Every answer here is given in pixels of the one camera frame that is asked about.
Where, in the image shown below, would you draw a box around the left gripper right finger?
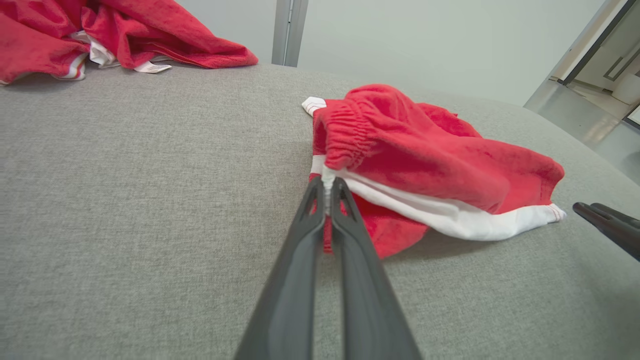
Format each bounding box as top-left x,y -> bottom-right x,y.
330,177 -> 423,360

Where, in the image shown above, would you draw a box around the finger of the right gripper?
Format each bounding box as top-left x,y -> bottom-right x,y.
590,202 -> 640,231
572,201 -> 640,262

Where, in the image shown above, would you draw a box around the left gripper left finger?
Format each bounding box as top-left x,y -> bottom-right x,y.
235,175 -> 327,360

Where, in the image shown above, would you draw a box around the red shorts with white trim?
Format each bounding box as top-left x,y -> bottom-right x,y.
301,84 -> 568,259

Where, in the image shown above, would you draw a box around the glass door with handle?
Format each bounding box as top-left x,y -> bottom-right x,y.
550,0 -> 640,131

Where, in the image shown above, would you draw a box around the grey partition post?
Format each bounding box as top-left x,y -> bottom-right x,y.
285,0 -> 310,68
272,0 -> 293,66

